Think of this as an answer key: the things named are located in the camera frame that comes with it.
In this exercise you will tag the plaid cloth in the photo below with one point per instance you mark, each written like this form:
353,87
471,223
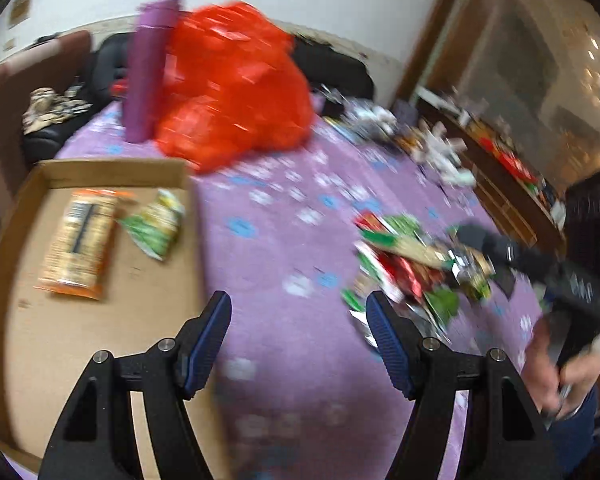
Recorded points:
50,107

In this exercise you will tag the red plastic bag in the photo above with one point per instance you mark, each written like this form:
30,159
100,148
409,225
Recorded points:
230,85

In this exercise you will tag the green snack packet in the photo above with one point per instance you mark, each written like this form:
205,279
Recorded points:
155,225

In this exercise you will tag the black leather sofa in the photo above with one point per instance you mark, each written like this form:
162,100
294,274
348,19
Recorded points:
105,65

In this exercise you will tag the cardboard box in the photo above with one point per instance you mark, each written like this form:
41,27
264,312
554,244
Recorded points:
145,305

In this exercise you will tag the person's right hand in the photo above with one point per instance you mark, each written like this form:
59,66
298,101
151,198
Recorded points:
542,365

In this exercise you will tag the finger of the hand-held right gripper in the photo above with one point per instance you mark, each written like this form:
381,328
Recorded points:
480,240

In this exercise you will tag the wooden cabinet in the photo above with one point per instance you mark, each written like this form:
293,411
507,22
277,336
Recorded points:
505,195

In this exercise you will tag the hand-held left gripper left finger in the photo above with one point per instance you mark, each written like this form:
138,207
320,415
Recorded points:
207,345

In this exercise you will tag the brown armchair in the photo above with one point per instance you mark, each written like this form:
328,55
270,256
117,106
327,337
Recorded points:
10,105

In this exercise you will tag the clutter of small items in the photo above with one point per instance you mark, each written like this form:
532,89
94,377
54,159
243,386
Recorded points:
380,122

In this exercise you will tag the wooden framed glass door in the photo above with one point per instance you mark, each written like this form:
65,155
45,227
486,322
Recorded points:
530,60

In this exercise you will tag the pile of snack packets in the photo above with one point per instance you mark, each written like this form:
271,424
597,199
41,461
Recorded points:
410,265

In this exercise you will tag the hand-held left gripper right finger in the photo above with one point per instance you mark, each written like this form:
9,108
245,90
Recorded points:
387,345

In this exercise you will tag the small wall label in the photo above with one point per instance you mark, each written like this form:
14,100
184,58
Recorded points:
10,45

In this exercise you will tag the orange cracker packet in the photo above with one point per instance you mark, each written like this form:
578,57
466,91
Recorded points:
75,255

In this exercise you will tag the purple bottle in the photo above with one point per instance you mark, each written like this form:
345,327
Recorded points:
147,70

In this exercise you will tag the gold wall plaque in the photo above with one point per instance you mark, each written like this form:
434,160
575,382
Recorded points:
20,10

